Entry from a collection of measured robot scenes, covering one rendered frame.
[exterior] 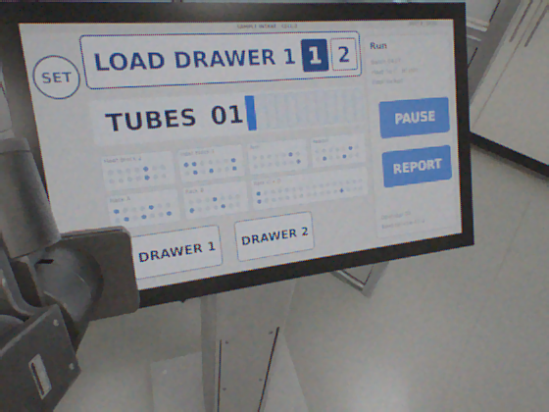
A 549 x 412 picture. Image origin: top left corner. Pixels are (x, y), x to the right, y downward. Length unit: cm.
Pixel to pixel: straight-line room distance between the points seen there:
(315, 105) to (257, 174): 10
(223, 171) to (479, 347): 146
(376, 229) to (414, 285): 130
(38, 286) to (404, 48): 46
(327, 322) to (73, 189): 127
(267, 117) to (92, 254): 24
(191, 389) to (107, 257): 110
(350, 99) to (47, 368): 41
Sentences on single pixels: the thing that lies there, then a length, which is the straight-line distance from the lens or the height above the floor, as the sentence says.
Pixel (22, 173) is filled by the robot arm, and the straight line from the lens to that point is 24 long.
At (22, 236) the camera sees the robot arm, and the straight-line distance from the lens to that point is 24.
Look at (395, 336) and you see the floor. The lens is 165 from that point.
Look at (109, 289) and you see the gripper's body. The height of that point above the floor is 108.
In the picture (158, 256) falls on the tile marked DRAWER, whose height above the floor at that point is 100.
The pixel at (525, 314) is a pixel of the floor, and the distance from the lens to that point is 198.
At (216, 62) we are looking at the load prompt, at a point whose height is 115.
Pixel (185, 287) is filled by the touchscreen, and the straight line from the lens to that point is 46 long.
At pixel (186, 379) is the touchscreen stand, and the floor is 4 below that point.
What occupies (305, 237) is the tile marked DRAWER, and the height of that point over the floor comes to 100.
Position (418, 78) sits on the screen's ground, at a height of 113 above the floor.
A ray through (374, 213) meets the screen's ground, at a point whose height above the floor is 101.
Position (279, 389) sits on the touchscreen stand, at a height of 4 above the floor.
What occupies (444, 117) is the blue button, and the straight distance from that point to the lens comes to 57.
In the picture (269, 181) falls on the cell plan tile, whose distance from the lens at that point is 46.
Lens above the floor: 136
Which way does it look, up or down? 45 degrees down
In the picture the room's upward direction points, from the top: 9 degrees clockwise
